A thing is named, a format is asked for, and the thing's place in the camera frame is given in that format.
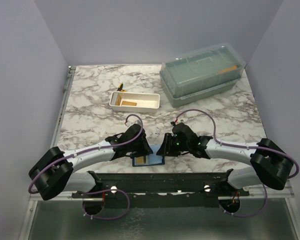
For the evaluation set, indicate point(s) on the right aluminium rail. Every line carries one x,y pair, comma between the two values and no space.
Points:
257,191

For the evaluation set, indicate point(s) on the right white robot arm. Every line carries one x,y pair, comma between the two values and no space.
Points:
267,163

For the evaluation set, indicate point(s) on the left aluminium rail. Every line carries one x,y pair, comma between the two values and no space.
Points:
64,196

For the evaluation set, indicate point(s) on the blue card holder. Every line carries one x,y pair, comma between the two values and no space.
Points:
153,159

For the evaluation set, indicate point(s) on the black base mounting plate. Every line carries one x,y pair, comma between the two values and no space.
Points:
170,190

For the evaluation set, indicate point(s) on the white rectangular tray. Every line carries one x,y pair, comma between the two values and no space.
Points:
146,102

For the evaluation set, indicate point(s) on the yellow black handled screwdriver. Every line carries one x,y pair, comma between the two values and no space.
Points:
120,88

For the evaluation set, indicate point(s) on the aluminium rail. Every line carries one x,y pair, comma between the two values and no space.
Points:
64,196
257,191

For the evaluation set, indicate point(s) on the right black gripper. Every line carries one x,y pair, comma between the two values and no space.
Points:
166,149

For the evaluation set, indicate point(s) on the green bin with clear lid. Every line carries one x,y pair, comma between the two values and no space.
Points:
201,73

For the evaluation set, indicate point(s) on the stack of cards in tray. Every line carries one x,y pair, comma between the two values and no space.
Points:
116,99

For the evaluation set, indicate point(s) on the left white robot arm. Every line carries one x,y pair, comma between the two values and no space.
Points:
58,171

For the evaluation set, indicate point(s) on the gold card lying in tray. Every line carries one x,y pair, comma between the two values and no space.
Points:
128,103

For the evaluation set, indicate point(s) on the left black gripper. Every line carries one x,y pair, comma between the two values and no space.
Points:
145,150

